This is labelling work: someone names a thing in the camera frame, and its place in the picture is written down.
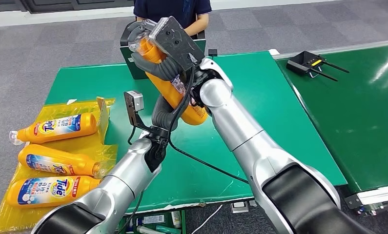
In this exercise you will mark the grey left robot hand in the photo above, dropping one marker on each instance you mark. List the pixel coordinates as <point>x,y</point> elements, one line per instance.
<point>163,114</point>

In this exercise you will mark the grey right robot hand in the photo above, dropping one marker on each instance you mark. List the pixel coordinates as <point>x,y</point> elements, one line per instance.
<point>158,69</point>

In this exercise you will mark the orange detergent bottle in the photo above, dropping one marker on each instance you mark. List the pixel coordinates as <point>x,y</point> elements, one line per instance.
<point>61,126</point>
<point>58,160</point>
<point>171,93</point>
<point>48,192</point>

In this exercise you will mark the person's left forearm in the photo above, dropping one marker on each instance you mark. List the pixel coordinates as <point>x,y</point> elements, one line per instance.
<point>197,25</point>

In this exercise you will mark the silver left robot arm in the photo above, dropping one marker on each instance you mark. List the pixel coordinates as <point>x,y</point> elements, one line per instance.
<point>126,181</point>

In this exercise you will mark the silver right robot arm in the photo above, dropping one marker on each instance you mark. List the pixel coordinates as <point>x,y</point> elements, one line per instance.
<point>239,129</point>

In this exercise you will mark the person's right forearm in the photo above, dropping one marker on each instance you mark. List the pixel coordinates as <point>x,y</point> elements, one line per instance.
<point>138,18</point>

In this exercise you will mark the white plastic bottle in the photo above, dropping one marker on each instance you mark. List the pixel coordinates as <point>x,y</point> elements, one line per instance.
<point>176,219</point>

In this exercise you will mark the dark green laptop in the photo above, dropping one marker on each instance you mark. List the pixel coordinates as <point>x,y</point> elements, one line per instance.
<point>132,63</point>

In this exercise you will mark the black office chair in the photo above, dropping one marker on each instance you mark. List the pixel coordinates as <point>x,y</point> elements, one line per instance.
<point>126,32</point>

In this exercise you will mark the small black box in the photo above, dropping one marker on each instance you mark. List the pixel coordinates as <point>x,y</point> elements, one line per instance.
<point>212,52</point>

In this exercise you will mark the person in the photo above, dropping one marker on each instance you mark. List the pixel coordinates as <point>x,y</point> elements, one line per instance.
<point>171,9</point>

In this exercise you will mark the white paper scrap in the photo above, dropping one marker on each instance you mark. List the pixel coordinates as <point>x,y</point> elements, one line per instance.
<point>72,101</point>

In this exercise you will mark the white labelled box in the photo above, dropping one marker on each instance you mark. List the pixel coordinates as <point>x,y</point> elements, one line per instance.
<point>153,219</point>

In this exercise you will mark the black controller with antennas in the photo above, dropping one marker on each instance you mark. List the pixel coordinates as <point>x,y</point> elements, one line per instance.
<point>302,64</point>

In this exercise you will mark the yellow plastic bag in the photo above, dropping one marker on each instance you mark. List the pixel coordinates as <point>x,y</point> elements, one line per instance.
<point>6,213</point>

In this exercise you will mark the green belt conveyor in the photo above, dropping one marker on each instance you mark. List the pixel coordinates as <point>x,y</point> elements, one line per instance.
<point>358,113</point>

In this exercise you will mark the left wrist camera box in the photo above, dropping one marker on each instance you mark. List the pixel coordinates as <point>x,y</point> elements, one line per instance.
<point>135,100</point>

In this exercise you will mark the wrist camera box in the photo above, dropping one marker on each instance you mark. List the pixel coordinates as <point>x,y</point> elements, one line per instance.
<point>177,42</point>
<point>135,100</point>

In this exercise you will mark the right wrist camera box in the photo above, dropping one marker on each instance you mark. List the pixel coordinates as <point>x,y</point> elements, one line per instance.
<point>177,42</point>

